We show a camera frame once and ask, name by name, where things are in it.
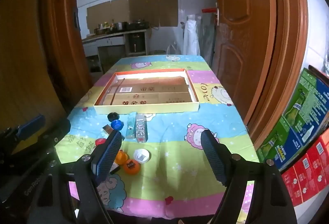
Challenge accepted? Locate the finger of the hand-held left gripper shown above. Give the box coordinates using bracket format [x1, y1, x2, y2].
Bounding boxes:
[0, 114, 46, 149]
[0, 118, 72, 171]

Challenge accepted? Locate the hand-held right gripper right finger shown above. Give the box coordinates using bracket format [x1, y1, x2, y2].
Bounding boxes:
[200, 129, 298, 224]

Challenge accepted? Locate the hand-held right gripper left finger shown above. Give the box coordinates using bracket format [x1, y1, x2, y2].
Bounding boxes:
[28, 131, 123, 224]

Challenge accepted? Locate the yellow-orange bottle cap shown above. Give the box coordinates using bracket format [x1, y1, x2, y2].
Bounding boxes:
[115, 151, 129, 165]

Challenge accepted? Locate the white rectangular box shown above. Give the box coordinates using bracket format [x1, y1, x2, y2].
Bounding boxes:
[109, 162, 121, 175]

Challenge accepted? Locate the orange bottle cap with label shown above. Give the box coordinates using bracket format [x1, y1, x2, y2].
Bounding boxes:
[123, 159, 141, 176]

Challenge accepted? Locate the blue bottle cap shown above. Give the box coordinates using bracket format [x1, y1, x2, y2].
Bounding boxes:
[110, 120, 125, 131]

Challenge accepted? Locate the white bottle cap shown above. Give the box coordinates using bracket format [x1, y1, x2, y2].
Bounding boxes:
[133, 149, 151, 163]

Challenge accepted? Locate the clear plastic bottle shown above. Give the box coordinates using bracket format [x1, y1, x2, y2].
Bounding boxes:
[135, 113, 148, 143]

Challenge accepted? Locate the shallow cream cardboard tray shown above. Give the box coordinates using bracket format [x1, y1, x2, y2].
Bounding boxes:
[94, 68, 200, 115]

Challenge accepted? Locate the colourful cartoon printed tablecloth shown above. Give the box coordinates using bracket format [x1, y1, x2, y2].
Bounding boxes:
[54, 54, 260, 223]

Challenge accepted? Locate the printed brown cardboard liner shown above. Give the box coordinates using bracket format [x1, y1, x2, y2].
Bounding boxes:
[103, 77, 193, 106]

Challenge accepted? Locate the stack of red cartons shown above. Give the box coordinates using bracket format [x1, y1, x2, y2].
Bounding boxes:
[281, 128, 329, 207]

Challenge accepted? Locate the green printed carton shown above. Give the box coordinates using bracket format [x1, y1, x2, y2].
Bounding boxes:
[256, 68, 329, 172]

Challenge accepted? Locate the white kitchen counter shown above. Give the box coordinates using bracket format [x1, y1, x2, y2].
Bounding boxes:
[82, 29, 151, 60]

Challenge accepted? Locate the black air fryer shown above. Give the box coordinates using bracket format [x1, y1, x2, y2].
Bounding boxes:
[129, 34, 146, 53]

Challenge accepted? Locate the white plastic roll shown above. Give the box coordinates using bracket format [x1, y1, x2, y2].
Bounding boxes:
[183, 15, 201, 56]

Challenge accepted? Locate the clear plastic sheet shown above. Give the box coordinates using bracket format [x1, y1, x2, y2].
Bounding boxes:
[198, 15, 216, 60]

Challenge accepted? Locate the black countertop stove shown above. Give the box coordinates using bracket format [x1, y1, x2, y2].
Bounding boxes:
[127, 22, 149, 30]

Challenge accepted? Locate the brown wooden door frame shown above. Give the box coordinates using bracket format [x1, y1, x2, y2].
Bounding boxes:
[38, 0, 309, 150]

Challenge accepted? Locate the brown cardboard wall sheet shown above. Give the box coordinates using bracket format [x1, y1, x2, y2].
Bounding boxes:
[159, 0, 178, 27]
[87, 1, 111, 30]
[128, 0, 160, 24]
[110, 0, 129, 23]

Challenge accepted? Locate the metal door handle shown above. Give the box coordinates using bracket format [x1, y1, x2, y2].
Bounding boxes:
[215, 2, 221, 27]

